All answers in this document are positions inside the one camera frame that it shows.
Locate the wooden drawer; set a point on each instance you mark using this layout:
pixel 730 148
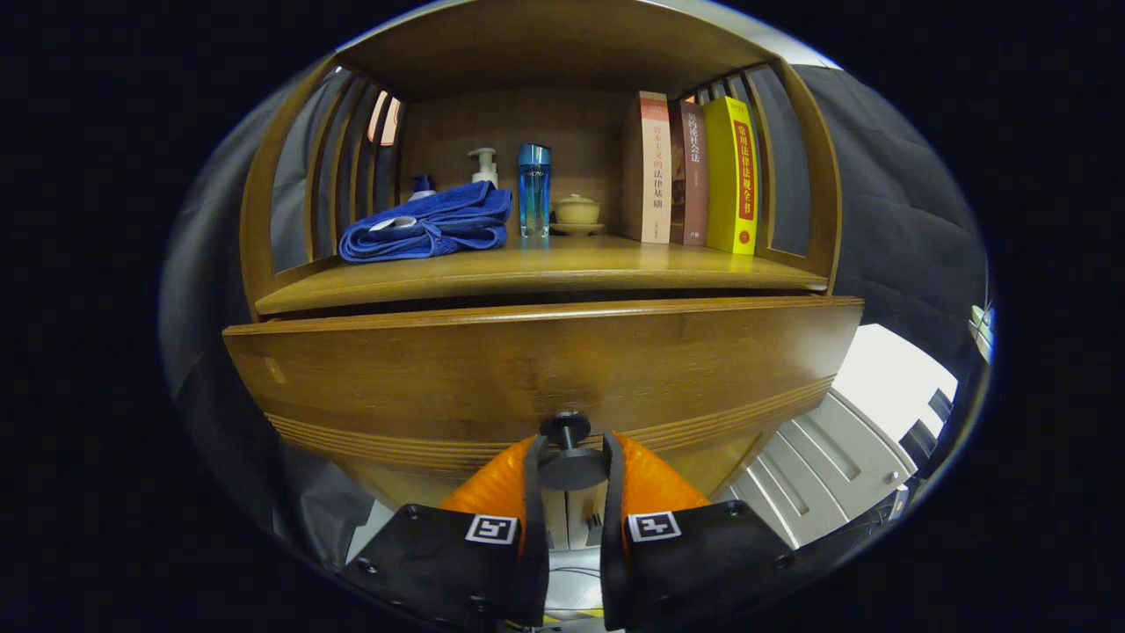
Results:
pixel 527 369

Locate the beige lidded teacup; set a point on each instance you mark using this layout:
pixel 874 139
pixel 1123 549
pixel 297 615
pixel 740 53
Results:
pixel 577 211

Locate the orange and white book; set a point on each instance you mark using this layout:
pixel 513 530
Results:
pixel 655 167

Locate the wooden cabinet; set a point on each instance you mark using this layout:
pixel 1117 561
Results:
pixel 545 44

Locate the small black block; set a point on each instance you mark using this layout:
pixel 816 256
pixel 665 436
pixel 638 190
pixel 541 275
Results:
pixel 941 404

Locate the black backdrop cloth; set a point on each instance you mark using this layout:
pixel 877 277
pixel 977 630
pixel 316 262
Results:
pixel 896 220

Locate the tall blue glass bottle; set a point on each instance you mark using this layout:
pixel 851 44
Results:
pixel 533 193

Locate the white pump bottle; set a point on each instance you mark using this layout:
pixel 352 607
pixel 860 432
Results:
pixel 485 176

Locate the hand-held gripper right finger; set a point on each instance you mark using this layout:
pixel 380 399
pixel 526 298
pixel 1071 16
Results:
pixel 613 571

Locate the white cup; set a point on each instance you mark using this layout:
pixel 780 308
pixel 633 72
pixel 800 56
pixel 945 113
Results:
pixel 983 330

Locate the brown book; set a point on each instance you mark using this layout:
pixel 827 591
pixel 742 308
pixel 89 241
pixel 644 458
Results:
pixel 693 176

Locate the small blue-capped lotion bottle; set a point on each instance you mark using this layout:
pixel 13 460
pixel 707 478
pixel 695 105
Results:
pixel 422 186

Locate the folded blue towel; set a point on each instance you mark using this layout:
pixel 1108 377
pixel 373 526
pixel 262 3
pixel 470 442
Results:
pixel 439 229

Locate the white panelled cabinet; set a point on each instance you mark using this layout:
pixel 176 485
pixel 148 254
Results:
pixel 817 466

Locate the white table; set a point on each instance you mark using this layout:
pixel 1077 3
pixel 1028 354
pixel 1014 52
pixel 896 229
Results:
pixel 888 378

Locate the yellow book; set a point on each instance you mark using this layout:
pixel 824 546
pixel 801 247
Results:
pixel 729 176

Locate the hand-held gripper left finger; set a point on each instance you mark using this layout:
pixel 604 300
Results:
pixel 536 571

